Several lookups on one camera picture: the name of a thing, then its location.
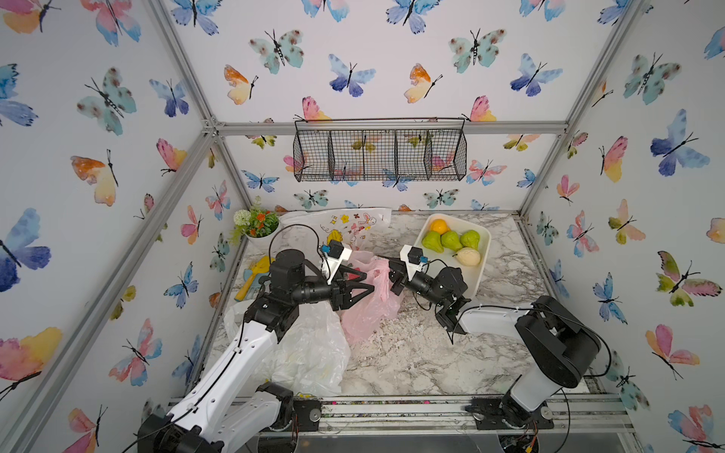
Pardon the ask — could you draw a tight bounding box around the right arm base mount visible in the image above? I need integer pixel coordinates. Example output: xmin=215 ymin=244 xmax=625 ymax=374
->
xmin=464 ymin=394 xmax=554 ymax=430

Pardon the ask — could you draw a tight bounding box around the beige pear upper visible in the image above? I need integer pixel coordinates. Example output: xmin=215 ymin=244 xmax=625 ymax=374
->
xmin=454 ymin=247 xmax=481 ymax=267

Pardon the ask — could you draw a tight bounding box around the pink plastic bag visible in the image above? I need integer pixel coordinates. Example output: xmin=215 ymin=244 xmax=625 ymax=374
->
xmin=341 ymin=251 xmax=403 ymax=345

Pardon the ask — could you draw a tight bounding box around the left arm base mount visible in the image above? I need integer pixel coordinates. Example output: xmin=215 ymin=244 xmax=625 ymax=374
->
xmin=255 ymin=382 xmax=322 ymax=432

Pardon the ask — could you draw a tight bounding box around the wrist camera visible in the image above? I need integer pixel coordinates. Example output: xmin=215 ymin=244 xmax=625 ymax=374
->
xmin=400 ymin=245 xmax=428 ymax=281
xmin=320 ymin=240 xmax=352 ymax=284

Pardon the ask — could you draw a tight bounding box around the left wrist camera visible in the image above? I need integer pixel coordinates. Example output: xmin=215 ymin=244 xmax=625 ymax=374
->
xmin=320 ymin=240 xmax=352 ymax=284

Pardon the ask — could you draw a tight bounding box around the potted flower plant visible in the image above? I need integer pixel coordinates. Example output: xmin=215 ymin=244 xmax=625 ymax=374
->
xmin=228 ymin=196 xmax=279 ymax=250

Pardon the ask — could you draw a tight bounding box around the blue toy scoop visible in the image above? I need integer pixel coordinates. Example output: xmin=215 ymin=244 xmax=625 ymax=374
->
xmin=243 ymin=269 xmax=267 ymax=294

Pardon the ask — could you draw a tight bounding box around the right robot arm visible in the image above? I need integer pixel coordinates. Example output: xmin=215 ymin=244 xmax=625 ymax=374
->
xmin=389 ymin=259 xmax=602 ymax=426

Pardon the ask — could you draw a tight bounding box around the white printed plastic bag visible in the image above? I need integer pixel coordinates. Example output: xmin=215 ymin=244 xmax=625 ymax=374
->
xmin=281 ymin=208 xmax=392 ymax=250

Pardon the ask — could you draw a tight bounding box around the black wire basket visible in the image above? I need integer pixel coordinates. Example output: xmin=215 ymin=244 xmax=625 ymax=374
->
xmin=286 ymin=118 xmax=467 ymax=183

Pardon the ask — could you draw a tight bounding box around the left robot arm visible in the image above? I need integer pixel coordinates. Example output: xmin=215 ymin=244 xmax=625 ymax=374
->
xmin=134 ymin=241 xmax=374 ymax=452

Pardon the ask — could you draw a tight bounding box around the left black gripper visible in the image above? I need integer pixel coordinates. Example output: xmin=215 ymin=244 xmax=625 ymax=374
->
xmin=288 ymin=266 xmax=371 ymax=313

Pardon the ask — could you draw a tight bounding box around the green pear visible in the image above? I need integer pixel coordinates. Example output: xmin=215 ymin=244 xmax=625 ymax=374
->
xmin=441 ymin=230 xmax=464 ymax=251
xmin=421 ymin=230 xmax=445 ymax=254
xmin=460 ymin=230 xmax=481 ymax=249

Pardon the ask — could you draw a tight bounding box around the green pear right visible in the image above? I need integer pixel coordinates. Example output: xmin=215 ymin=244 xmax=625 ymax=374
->
xmin=460 ymin=230 xmax=481 ymax=249

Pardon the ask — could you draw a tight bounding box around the white plastic tray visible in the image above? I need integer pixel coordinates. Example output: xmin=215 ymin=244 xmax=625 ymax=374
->
xmin=413 ymin=213 xmax=492 ymax=298

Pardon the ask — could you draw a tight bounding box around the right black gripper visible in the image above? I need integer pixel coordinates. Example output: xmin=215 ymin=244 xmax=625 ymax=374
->
xmin=378 ymin=256 xmax=447 ymax=313

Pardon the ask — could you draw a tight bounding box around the yellow toy shovel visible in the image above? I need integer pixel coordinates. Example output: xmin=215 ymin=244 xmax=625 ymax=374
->
xmin=234 ymin=256 xmax=271 ymax=302

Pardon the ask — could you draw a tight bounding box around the green pear middle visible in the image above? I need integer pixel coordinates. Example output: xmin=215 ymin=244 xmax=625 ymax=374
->
xmin=441 ymin=230 xmax=464 ymax=251

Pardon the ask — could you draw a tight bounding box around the green pear left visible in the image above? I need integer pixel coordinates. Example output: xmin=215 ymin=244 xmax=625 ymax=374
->
xmin=421 ymin=230 xmax=445 ymax=254

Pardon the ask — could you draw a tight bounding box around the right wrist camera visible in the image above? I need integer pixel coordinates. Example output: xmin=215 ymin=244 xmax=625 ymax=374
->
xmin=400 ymin=245 xmax=428 ymax=281

